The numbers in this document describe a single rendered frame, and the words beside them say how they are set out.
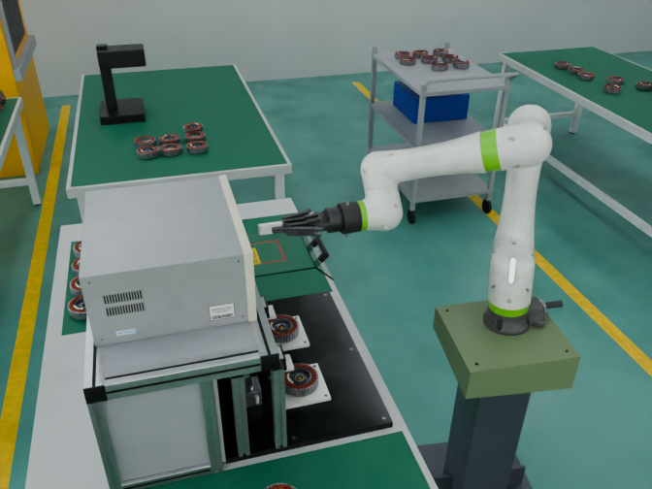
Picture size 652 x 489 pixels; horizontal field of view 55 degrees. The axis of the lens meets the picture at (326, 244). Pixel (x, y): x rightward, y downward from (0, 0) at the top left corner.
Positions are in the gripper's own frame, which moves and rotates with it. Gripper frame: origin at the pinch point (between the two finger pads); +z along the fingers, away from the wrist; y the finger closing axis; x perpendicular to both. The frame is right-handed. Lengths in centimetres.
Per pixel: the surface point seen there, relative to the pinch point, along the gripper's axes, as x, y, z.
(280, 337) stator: -39.9, -1.4, -1.5
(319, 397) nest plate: -42, -28, -7
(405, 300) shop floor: -121, 104, -93
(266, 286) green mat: -46, 34, -4
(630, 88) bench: -48, 198, -291
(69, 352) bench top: -46, 16, 64
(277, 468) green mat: -45, -46, 9
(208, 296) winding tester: 0.9, -28.9, 21.2
